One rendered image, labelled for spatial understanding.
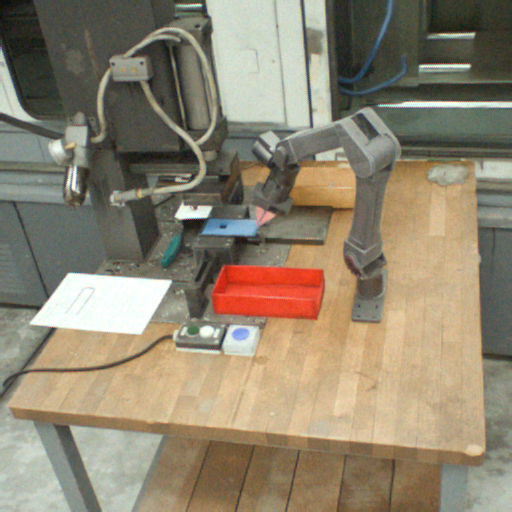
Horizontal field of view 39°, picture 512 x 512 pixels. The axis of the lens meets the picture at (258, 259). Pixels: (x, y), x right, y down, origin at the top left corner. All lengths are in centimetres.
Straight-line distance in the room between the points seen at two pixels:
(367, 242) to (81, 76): 75
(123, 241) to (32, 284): 138
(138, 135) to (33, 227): 138
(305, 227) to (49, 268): 149
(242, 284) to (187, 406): 41
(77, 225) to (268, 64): 107
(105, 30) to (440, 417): 107
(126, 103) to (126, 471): 139
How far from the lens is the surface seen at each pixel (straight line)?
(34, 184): 294
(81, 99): 176
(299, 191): 204
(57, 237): 302
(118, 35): 166
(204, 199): 172
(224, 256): 181
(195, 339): 161
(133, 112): 172
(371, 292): 168
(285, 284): 176
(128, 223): 189
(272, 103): 238
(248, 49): 233
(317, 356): 157
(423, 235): 193
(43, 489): 270
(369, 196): 153
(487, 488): 249
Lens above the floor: 197
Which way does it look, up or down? 35 degrees down
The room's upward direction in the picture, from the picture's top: 8 degrees counter-clockwise
